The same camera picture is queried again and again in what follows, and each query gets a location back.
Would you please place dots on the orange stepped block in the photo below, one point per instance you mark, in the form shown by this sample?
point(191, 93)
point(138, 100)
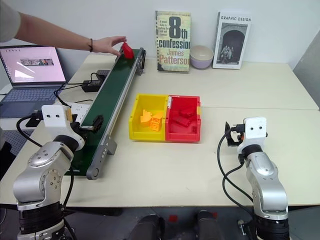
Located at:
point(145, 116)

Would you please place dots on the red flat block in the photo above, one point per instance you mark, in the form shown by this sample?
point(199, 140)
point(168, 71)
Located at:
point(181, 122)
point(186, 111)

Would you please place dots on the person's bare forearm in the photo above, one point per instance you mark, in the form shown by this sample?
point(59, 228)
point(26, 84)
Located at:
point(55, 32)

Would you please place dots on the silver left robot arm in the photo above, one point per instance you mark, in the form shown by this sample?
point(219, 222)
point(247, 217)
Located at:
point(42, 170)

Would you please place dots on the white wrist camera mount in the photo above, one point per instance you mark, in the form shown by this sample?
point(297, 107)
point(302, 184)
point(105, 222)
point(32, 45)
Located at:
point(53, 116)
point(255, 130)

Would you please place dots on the yellow plastic bin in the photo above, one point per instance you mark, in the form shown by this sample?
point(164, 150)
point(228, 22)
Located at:
point(140, 130)

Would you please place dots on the dark rounded shape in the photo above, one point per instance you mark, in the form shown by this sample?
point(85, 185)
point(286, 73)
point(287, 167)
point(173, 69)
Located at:
point(211, 226)
point(147, 228)

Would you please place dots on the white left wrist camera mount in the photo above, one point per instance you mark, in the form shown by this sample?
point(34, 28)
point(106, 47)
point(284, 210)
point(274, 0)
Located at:
point(53, 116)

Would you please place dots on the open laptop computer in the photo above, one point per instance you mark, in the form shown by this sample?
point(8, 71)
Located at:
point(30, 72)

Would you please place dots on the red plastic block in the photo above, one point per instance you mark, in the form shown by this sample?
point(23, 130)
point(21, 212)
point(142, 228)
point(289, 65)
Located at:
point(128, 50)

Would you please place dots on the Graphic Design book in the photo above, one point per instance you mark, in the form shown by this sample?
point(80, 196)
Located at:
point(231, 41)

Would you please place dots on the lavender ceramic bowl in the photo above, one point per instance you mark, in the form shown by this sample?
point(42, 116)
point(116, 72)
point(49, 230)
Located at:
point(201, 58)

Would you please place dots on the orange cube block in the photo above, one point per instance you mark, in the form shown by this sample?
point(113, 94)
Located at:
point(156, 123)

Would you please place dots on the grey partition panel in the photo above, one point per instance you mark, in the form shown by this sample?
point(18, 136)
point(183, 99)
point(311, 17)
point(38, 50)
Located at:
point(308, 72)

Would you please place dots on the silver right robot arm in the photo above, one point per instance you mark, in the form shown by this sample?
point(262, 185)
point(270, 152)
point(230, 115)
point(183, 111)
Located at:
point(265, 180)

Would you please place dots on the grey shirt sleeve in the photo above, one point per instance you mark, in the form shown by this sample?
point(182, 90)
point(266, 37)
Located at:
point(7, 20)

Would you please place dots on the white power strip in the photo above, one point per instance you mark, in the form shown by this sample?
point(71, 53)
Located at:
point(79, 110)

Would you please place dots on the small black flat object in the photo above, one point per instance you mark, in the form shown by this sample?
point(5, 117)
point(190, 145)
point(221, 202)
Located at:
point(33, 123)

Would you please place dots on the small red floor object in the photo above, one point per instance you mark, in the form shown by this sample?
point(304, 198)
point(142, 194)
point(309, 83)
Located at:
point(175, 218)

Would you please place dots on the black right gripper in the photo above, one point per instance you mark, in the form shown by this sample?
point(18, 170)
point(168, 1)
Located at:
point(238, 133)

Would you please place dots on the dark grey ribbed box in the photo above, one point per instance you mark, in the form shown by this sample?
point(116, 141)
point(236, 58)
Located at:
point(103, 72)

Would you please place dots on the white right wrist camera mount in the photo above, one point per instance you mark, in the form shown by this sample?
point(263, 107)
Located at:
point(255, 130)

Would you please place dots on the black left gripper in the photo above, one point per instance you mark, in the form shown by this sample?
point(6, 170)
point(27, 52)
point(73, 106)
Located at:
point(76, 123)

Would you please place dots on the red plastic bin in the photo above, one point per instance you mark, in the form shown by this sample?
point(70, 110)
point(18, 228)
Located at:
point(175, 133)

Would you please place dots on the black wrist band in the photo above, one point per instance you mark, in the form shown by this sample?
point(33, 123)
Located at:
point(90, 45)

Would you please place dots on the black power adapter box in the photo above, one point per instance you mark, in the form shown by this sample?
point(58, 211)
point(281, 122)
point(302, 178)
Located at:
point(92, 84)

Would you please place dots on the person's bare hand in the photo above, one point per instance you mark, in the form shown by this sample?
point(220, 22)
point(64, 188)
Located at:
point(106, 45)

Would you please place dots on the grey perforated surface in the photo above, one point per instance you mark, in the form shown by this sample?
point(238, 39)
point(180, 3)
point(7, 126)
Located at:
point(11, 147)

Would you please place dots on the green conveyor belt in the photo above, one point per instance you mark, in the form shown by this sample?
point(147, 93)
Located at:
point(110, 95)

